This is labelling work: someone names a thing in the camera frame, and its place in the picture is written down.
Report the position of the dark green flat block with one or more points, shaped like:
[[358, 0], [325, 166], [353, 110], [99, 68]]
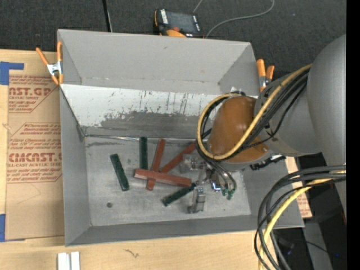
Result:
[[143, 153], [119, 173], [177, 194]]

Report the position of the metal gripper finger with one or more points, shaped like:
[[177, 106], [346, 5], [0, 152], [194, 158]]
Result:
[[189, 163], [199, 198]]

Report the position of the red-brown flat block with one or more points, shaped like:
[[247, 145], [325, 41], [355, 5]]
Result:
[[157, 156], [168, 178], [177, 158]]

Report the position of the brown cardboard board red print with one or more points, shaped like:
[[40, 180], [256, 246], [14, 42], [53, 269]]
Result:
[[31, 201]]

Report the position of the grey metal bin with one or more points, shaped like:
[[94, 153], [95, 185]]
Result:
[[157, 66]]

